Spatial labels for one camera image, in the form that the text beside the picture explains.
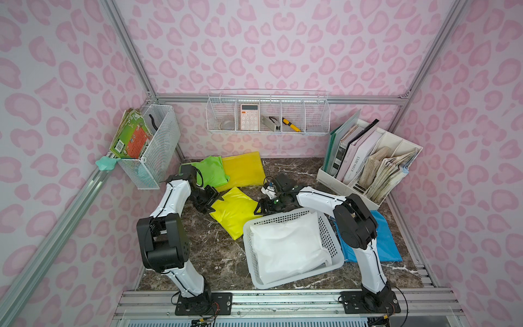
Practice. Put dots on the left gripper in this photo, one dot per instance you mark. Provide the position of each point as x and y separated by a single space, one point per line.
210 199

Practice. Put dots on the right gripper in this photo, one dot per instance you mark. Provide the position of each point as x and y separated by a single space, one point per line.
266 205

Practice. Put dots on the bright yellow raincoat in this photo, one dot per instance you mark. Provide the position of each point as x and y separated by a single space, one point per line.
234 211

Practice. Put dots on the white raincoat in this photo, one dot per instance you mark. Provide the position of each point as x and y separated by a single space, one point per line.
287 249

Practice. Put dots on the white plastic basket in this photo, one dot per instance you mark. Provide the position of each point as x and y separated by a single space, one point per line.
328 239

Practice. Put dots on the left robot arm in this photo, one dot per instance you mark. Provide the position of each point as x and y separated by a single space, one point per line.
164 243

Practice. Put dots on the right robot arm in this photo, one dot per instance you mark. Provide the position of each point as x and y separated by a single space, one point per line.
357 227

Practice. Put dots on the green folded raincoat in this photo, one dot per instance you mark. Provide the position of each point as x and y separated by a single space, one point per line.
211 172

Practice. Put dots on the golden yellow folded raincoat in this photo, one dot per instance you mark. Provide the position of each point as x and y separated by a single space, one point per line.
244 170

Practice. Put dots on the blue folded raincoat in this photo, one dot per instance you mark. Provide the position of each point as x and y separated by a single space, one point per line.
386 246

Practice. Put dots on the yellow utility knife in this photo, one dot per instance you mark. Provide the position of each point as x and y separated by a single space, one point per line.
291 125

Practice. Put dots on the green folder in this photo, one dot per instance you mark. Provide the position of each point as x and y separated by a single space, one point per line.
335 139

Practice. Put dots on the pink binder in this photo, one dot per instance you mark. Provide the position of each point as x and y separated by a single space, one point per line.
358 151

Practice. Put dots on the pink calculator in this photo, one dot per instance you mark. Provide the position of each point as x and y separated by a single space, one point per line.
250 117

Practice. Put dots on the white file organizer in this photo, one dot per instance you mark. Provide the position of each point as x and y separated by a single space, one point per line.
385 167

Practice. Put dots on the green and red booklet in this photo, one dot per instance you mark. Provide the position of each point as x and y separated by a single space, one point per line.
133 136

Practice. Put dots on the white wire wall shelf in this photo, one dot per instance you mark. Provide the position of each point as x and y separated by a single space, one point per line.
308 110

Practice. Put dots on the white mesh wall basket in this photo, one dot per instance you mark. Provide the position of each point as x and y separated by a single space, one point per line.
150 170

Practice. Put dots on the mint green wall hook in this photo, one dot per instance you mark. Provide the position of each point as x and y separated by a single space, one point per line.
106 163

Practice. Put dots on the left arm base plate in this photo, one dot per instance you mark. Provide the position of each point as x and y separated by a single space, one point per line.
220 304

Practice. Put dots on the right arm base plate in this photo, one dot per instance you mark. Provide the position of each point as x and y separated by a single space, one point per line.
351 302

